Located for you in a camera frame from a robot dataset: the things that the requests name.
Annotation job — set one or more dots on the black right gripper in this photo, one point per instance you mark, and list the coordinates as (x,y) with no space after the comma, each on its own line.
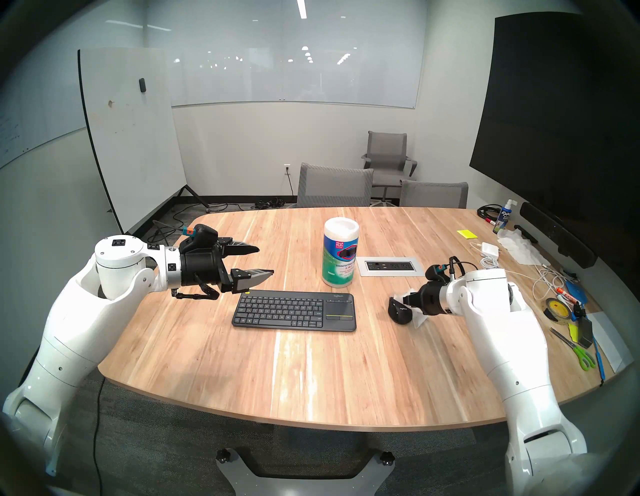
(432,299)

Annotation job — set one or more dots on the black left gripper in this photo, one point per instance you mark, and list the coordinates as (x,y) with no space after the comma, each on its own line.
(200,270)

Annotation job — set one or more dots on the black Logitech mouse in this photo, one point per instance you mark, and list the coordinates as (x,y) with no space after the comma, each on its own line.
(397,312)

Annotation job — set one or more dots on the white disinfecting wipe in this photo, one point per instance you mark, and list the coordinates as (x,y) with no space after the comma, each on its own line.
(420,320)

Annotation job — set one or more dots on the black Logitech keyboard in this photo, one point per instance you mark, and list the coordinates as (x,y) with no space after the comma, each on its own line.
(295,310)

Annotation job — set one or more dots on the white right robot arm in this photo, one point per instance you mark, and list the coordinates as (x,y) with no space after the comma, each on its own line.
(510,340)

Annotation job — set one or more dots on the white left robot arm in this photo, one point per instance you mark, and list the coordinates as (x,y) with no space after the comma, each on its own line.
(75,325)

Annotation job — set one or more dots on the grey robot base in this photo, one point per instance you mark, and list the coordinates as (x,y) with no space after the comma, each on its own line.
(305,482)

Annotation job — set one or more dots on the disinfecting wipes canister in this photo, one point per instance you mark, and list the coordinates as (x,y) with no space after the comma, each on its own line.
(340,255)

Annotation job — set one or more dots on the white table power outlet panel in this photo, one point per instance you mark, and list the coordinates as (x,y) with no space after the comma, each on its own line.
(390,266)

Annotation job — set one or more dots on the yellow sticky note pad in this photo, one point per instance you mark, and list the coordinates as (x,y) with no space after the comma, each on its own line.
(467,234)

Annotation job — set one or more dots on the white power adapter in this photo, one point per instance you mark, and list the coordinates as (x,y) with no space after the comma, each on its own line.
(490,250)

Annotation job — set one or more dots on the grey mesh office chair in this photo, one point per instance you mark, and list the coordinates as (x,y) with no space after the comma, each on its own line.
(434,195)
(335,186)

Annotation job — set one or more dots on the crumpled white tissue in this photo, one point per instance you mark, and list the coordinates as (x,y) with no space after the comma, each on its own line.
(522,250)

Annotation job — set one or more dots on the blue whiteboard cleaner spray bottle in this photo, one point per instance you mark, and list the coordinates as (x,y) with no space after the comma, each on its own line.
(503,217)

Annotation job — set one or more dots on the yellow tape roll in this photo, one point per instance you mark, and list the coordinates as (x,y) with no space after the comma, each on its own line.
(557,310)

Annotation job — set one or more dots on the grey office chair with armrests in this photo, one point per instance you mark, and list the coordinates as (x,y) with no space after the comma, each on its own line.
(387,150)

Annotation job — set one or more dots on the orange capped marker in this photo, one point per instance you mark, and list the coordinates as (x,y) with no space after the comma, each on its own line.
(565,293)

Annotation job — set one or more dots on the black video conference bar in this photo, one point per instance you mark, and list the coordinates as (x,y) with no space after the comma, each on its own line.
(557,234)

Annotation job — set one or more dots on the blue flat packet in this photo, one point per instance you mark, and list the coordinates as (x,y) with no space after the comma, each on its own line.
(577,290)

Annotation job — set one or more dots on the mobile whiteboard on stand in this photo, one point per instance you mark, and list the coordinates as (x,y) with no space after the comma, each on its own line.
(135,130)

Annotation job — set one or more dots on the black and yellow box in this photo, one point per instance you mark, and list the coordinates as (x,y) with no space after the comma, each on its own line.
(584,332)

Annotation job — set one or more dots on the blue pen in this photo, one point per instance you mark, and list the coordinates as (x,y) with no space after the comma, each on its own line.
(598,360)

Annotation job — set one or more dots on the white paper sheet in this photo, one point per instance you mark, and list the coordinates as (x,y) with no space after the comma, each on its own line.
(612,342)

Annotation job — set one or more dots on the large black TV screen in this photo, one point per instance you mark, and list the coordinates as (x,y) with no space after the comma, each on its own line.
(560,125)

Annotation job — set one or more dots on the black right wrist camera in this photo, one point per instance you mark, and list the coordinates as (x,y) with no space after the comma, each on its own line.
(436,273)

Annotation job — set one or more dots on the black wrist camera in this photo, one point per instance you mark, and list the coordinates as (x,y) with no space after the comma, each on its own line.
(436,273)
(200,235)

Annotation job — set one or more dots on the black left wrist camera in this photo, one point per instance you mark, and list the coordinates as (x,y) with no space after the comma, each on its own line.
(200,235)

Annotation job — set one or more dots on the glass wall whiteboard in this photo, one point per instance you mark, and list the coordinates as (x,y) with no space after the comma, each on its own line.
(280,55)

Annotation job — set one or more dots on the wall board with writing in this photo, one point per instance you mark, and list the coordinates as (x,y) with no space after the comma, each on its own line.
(35,115)

